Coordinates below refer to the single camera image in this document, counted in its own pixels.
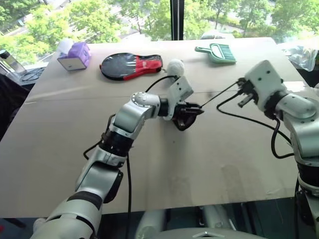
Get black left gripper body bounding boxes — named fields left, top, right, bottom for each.
left=173, top=102, right=190, bottom=122

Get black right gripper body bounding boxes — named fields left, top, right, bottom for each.
left=238, top=78, right=259, bottom=106

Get thin black stick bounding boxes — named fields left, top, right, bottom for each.
left=173, top=82, right=241, bottom=132

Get green hand brush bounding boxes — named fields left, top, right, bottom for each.
left=209, top=43, right=236, bottom=62

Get white fuzzy ball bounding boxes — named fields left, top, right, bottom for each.
left=166, top=58, right=185, bottom=77

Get mint green dustpan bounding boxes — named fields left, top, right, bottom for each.
left=194, top=44, right=237, bottom=65

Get grey object behind table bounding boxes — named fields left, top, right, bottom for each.
left=200, top=30, right=235, bottom=40

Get clear plastic bag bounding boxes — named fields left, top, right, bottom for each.
left=281, top=44, right=319, bottom=72

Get black red paddle case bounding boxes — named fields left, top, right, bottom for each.
left=99, top=51, right=164, bottom=82

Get grey rounded robot part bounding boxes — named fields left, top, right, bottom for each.
left=202, top=205, right=236, bottom=230
left=136, top=209, right=167, bottom=239

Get purple tissue box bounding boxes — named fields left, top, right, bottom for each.
left=56, top=39, right=92, bottom=72

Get silver robot torso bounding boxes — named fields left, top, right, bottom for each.
left=157, top=230, right=252, bottom=239

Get black fabric object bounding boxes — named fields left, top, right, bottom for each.
left=0, top=73, right=32, bottom=142

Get clear bottle black cap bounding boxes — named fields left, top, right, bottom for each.
left=0, top=49, right=26, bottom=75

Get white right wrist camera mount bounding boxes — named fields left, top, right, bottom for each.
left=244, top=59, right=286, bottom=112

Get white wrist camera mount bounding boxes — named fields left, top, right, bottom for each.
left=163, top=76, right=194, bottom=121
left=244, top=59, right=286, bottom=112

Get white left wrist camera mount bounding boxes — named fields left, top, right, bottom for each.
left=163, top=76, right=194, bottom=121

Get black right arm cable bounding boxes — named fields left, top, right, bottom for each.
left=216, top=92, right=300, bottom=225

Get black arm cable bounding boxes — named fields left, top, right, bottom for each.
left=83, top=75, right=179, bottom=215
left=216, top=92, right=300, bottom=225

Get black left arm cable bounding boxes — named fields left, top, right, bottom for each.
left=83, top=75, right=179, bottom=215

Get black window frame post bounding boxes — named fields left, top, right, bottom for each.
left=170, top=0, right=184, bottom=41

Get black cables on sill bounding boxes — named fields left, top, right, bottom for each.
left=21, top=67, right=45, bottom=82

